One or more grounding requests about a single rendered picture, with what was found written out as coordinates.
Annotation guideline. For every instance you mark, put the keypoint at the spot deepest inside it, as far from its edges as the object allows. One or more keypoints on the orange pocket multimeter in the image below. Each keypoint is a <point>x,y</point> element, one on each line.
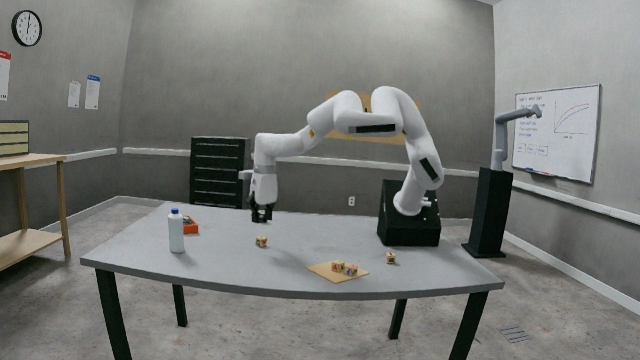
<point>190,226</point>

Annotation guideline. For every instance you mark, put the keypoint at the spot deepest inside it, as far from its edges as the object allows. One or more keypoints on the white plastic bottle with blue cap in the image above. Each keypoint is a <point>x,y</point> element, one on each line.
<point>175,229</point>

